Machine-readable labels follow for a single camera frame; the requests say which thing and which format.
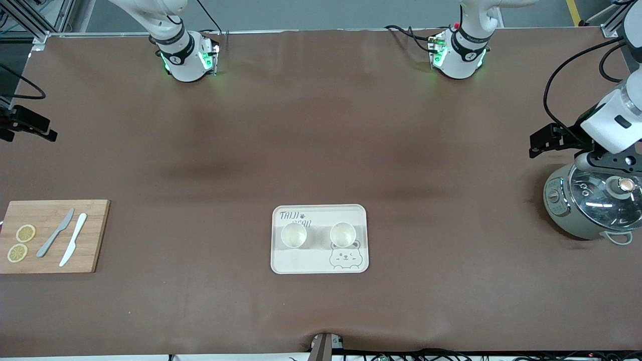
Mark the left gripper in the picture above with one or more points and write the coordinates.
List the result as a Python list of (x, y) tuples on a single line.
[(570, 136)]

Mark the white plastic cup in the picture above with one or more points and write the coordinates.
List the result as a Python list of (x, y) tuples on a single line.
[(343, 234), (294, 234)]

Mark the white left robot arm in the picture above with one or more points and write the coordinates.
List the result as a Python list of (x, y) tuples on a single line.
[(459, 55)]

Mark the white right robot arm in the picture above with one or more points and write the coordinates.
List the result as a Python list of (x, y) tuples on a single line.
[(185, 60)]

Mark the white tray with bear print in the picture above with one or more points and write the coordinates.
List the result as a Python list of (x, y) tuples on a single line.
[(301, 260)]

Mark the grey-green electric pot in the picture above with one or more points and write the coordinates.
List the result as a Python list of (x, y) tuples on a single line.
[(556, 210)]

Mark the glass pot lid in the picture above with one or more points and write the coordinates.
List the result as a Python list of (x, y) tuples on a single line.
[(602, 205)]

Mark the yellow lemon slice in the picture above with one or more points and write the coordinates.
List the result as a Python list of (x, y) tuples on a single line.
[(25, 233), (17, 252)]

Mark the grey plastic knife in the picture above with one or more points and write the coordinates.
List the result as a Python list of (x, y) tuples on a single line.
[(49, 240)]

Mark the white plastic knife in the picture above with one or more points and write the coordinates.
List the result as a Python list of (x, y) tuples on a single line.
[(74, 235)]

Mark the bamboo cutting board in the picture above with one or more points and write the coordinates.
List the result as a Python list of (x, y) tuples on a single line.
[(95, 250)]

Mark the brown table cover mat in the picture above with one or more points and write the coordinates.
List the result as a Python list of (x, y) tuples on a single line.
[(251, 150)]

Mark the small grey box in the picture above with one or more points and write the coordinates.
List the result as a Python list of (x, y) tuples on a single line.
[(337, 343)]

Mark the aluminium frame profile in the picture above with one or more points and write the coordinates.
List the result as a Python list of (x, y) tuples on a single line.
[(614, 22), (30, 22)]

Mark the brown post at table edge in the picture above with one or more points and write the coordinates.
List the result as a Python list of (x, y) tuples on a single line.
[(322, 351)]

